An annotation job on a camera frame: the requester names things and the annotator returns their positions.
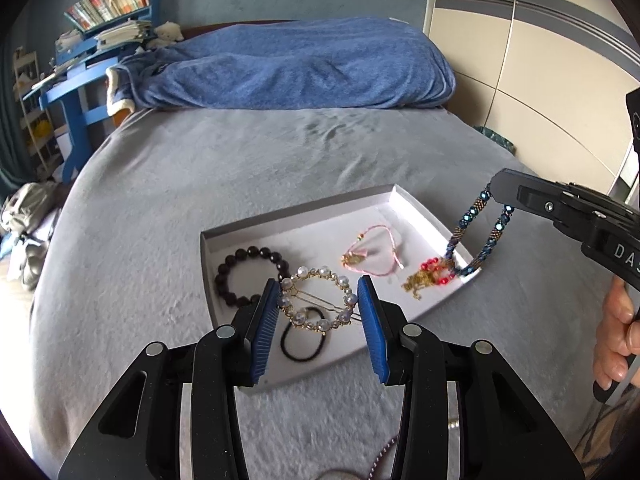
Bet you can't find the black bead bracelet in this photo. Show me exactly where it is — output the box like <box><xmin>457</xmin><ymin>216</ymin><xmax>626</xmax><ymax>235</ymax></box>
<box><xmin>214</xmin><ymin>244</ymin><xmax>292</xmax><ymax>309</ymax></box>

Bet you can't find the black hair tie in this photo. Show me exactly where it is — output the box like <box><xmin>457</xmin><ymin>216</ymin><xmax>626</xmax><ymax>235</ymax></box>
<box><xmin>278</xmin><ymin>305</ymin><xmax>331</xmax><ymax>362</ymax></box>

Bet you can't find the red bead gold chain bracelet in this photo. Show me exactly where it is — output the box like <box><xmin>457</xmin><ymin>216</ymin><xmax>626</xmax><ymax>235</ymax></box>
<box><xmin>400</xmin><ymin>256</ymin><xmax>459</xmax><ymax>302</ymax></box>

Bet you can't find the dark red bead bracelet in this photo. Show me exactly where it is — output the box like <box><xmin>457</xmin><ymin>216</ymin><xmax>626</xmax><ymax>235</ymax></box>
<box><xmin>366</xmin><ymin>433</ymin><xmax>402</xmax><ymax>480</ymax></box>

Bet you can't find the pink cord bracelet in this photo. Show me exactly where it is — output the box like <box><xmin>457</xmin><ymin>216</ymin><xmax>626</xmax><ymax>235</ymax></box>
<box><xmin>340</xmin><ymin>224</ymin><xmax>407</xmax><ymax>276</ymax></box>

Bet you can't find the blue bead bracelet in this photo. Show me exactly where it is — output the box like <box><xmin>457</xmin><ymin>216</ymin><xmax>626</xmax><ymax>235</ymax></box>
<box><xmin>441</xmin><ymin>184</ymin><xmax>516</xmax><ymax>276</ymax></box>

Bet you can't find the right hand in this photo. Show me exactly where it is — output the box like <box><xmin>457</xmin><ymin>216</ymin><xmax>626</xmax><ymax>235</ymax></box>
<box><xmin>592</xmin><ymin>276</ymin><xmax>639</xmax><ymax>390</ymax></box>

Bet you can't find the grey shallow cardboard tray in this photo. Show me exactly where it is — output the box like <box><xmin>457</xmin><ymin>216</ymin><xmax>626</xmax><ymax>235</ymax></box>
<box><xmin>200</xmin><ymin>184</ymin><xmax>468</xmax><ymax>391</ymax></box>

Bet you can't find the grey bed sheet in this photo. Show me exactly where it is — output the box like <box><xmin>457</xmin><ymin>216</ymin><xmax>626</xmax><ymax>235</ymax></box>
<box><xmin>30</xmin><ymin>108</ymin><xmax>610</xmax><ymax>476</ymax></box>

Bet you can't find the beige wardrobe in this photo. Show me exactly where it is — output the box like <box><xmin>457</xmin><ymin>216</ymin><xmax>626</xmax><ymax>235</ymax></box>
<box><xmin>424</xmin><ymin>0</ymin><xmax>639</xmax><ymax>199</ymax></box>

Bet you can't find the clothes pile on floor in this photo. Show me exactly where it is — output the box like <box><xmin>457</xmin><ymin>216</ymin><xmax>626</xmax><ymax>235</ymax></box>
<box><xmin>1</xmin><ymin>181</ymin><xmax>61</xmax><ymax>292</ymax></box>

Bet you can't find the teal curtain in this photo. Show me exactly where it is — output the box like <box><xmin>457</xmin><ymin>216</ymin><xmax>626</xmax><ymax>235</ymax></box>
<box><xmin>0</xmin><ymin>38</ymin><xmax>36</xmax><ymax>200</ymax></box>

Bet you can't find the blue blanket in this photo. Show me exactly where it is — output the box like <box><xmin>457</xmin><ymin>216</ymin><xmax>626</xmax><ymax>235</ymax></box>
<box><xmin>106</xmin><ymin>18</ymin><xmax>457</xmax><ymax>114</ymax></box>

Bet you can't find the blue desk with shelf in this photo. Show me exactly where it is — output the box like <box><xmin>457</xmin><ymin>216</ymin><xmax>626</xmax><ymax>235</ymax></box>
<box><xmin>25</xmin><ymin>0</ymin><xmax>160</xmax><ymax>183</ymax></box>

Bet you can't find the white plush toy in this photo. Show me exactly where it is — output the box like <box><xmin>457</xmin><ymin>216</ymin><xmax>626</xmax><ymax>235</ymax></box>
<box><xmin>146</xmin><ymin>22</ymin><xmax>184</xmax><ymax>49</ymax></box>

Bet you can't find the row of books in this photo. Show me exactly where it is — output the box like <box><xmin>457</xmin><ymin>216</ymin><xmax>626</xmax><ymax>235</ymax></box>
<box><xmin>64</xmin><ymin>0</ymin><xmax>151</xmax><ymax>32</ymax></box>

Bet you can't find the white wire rack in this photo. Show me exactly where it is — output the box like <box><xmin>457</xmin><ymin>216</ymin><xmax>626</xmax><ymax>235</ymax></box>
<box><xmin>12</xmin><ymin>47</ymin><xmax>62</xmax><ymax>180</ymax></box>

